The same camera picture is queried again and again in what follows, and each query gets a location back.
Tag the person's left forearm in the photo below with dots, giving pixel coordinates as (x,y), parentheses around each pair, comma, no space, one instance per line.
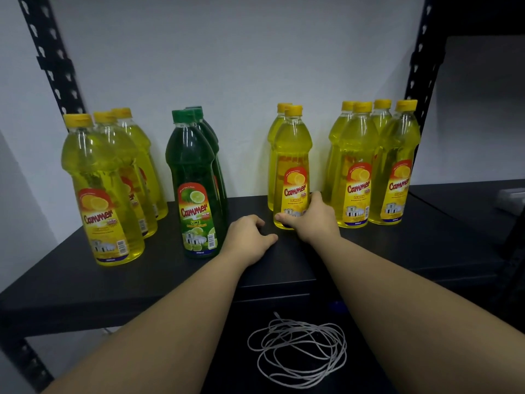
(164,328)

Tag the black perforated shelf upright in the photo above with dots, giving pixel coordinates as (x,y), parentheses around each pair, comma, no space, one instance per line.
(426,57)
(51,57)
(24,361)

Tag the person's right hand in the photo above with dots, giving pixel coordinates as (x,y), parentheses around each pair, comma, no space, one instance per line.
(316,223)

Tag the person's right forearm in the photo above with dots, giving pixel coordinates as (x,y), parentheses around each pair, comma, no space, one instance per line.
(410,315)

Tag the green dish soap bottle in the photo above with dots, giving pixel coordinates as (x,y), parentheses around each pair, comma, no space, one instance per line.
(214,153)
(192,107)
(190,164)

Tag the person's left thumb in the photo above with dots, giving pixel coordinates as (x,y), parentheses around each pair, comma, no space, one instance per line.
(267,242)

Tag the white translucent box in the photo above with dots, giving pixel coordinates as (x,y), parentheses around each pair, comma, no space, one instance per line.
(510,201)

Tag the black overhead shelf board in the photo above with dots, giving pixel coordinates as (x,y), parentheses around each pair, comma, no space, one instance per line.
(484,14)

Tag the person's left hand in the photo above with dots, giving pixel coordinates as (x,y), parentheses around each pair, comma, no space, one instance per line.
(244,244)

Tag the black lower shelf board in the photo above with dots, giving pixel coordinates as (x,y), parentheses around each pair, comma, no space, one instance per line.
(229,365)

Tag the black neighbouring shelf board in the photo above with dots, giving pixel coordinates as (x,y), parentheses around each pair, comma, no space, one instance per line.
(459,209)

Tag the person's right thumb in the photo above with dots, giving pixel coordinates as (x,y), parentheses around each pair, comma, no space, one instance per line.
(287,218)

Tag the yellow dish soap bottle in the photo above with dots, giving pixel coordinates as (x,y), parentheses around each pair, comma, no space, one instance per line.
(400,143)
(334,159)
(144,148)
(124,153)
(96,168)
(356,147)
(382,118)
(272,159)
(292,147)

